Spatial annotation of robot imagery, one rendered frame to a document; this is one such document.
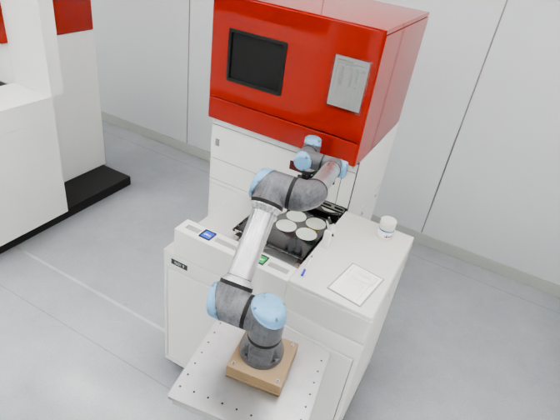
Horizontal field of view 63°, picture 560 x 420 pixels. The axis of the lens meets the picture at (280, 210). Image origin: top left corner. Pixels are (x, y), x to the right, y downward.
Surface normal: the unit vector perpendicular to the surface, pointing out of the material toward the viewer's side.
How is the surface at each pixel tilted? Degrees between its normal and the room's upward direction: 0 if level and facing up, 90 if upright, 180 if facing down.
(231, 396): 0
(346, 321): 90
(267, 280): 90
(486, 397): 0
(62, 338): 0
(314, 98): 90
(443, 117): 90
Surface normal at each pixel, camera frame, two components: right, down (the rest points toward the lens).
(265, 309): 0.26, -0.77
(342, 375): -0.47, 0.43
